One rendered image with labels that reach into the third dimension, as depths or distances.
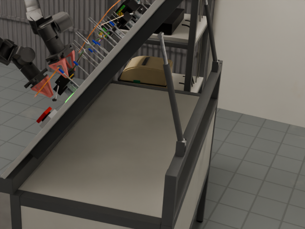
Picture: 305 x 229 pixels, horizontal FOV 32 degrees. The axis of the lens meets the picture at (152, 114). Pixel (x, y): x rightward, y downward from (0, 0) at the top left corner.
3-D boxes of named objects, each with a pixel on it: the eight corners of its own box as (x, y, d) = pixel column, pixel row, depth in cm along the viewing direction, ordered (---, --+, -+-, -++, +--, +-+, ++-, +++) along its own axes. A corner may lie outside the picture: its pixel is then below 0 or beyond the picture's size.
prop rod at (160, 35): (161, 33, 171) (177, 116, 182) (163, 31, 174) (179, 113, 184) (156, 34, 172) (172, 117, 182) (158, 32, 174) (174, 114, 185)
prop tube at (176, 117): (176, 150, 187) (160, 66, 176) (178, 146, 189) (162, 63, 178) (185, 149, 186) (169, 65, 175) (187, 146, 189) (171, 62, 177)
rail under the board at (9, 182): (-1, 192, 195) (-3, 176, 192) (104, 78, 299) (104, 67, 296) (13, 195, 194) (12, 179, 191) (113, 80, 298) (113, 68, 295)
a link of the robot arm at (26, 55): (2, 39, 207) (-7, 59, 205) (10, 31, 197) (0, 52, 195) (31, 54, 212) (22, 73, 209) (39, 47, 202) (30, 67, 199)
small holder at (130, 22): (146, 17, 213) (133, 4, 213) (136, 28, 207) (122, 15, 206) (140, 23, 217) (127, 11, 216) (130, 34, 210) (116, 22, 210)
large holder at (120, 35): (144, 22, 271) (123, 3, 270) (124, 45, 264) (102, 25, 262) (140, 28, 277) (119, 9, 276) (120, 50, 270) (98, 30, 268)
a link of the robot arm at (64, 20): (34, 32, 205) (27, 14, 199) (59, 17, 209) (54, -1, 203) (50, 47, 199) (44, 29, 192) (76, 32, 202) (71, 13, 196)
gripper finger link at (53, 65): (80, 69, 204) (68, 47, 200) (71, 78, 198) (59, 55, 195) (66, 74, 207) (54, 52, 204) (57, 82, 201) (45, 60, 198)
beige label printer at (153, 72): (115, 95, 315) (116, 63, 306) (123, 82, 334) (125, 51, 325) (166, 102, 310) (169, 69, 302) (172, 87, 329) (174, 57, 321)
